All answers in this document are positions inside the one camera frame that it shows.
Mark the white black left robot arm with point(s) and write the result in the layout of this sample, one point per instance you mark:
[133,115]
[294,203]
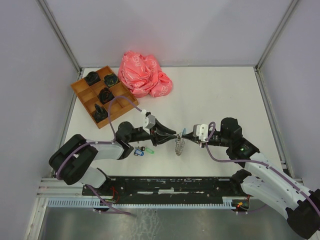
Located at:
[72,162]

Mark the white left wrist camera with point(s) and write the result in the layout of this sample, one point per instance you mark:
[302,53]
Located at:
[149,120]

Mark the crumpled pink plastic bag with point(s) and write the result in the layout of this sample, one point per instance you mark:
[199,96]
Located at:
[143,76]

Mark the aluminium front frame rail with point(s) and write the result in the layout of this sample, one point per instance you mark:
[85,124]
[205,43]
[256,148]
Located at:
[51,187]

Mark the black rolled item centre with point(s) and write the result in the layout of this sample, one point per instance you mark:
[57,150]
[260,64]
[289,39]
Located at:
[105,96]

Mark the white slotted cable duct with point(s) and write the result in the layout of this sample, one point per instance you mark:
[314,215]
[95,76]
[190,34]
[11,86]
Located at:
[150,202]

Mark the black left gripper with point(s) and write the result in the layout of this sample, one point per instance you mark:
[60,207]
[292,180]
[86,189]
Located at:
[157,139]

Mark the brown wooden compartment tray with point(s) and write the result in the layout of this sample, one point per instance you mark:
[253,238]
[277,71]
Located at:
[123,100]

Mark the aluminium frame post right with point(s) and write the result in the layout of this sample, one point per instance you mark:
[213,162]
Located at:
[277,33]

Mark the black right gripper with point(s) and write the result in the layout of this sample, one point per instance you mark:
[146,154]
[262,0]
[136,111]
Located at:
[191,136]

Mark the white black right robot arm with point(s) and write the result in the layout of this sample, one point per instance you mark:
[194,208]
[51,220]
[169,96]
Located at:
[259,178]

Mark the black metal base rail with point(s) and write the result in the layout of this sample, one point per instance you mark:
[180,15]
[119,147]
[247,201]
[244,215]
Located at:
[135,187]

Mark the aluminium frame post left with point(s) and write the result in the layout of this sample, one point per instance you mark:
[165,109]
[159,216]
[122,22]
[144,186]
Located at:
[44,6]

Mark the black rolled item top left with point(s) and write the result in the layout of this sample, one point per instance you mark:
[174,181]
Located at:
[92,78]

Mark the black yellow rolled item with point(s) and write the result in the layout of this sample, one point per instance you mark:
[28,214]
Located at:
[110,80]

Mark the black rolled item lower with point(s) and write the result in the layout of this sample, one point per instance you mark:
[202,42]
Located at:
[100,113]

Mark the aluminium frame post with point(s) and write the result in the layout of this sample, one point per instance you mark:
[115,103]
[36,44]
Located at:
[277,33]
[44,6]

